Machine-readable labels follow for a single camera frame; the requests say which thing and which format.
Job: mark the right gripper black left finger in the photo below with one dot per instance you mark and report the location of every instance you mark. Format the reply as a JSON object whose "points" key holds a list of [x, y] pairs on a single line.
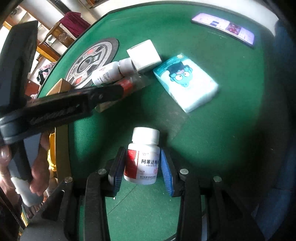
{"points": [[116, 172]]}

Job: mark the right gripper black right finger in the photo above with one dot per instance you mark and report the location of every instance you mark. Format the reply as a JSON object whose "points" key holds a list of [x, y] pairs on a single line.
{"points": [[173, 183]]}

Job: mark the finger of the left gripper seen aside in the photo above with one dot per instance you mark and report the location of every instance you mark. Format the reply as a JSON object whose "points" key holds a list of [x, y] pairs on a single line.
{"points": [[98, 95]]}

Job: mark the white pill bottle red label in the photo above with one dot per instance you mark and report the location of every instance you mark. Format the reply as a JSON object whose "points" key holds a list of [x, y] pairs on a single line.
{"points": [[142, 160]]}

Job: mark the red tube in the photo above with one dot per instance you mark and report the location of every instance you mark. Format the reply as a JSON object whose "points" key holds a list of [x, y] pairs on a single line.
{"points": [[130, 85]]}

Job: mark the small white box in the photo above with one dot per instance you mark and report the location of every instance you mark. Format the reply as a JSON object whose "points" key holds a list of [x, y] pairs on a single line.
{"points": [[144, 56]]}

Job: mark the white spray bottle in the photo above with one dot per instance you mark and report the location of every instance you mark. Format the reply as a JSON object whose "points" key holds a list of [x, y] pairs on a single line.
{"points": [[23, 189]]}

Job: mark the person's left hand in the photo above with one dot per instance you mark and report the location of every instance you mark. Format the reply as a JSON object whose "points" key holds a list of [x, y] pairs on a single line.
{"points": [[39, 170]]}

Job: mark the shallow cardboard box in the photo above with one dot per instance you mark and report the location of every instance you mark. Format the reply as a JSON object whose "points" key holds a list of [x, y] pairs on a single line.
{"points": [[61, 135]]}

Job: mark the pile of folded clothes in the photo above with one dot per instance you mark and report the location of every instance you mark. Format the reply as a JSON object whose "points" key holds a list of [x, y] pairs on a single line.
{"points": [[44, 72]]}

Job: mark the dark wooden chair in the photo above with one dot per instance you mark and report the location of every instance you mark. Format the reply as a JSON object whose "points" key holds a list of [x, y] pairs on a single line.
{"points": [[57, 32]]}

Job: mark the maroon cloth on chair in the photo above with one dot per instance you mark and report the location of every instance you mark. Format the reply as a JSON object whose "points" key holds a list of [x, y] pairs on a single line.
{"points": [[73, 22]]}

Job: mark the smartphone with lit screen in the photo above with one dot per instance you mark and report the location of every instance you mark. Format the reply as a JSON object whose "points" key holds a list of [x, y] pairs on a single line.
{"points": [[225, 26]]}

